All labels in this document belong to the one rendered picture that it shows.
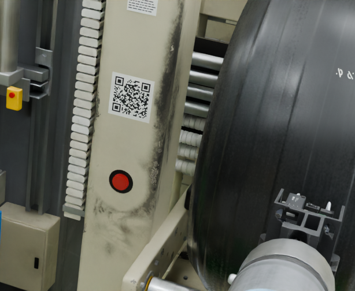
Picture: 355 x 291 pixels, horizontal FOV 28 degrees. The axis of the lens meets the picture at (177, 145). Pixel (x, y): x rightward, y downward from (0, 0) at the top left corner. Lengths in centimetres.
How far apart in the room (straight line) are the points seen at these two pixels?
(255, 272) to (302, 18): 50
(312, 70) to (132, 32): 33
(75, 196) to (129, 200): 11
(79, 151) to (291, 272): 75
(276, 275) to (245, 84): 43
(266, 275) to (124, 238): 75
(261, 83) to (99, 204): 46
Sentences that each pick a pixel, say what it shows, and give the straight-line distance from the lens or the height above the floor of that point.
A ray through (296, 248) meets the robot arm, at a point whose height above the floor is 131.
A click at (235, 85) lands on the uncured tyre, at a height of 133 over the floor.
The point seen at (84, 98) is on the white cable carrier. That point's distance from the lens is 127.
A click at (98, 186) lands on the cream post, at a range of 131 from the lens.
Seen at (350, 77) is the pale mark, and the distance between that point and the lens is 99.
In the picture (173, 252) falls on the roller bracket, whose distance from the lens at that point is 145.
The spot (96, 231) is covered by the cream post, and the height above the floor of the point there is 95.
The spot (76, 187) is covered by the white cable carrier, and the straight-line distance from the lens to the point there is 134.
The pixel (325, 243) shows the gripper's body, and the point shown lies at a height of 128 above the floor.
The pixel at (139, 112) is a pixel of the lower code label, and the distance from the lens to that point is 122.
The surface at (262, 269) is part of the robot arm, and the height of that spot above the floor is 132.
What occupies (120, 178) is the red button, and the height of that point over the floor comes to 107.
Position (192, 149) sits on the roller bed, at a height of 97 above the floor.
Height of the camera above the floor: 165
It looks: 24 degrees down
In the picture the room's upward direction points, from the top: 9 degrees clockwise
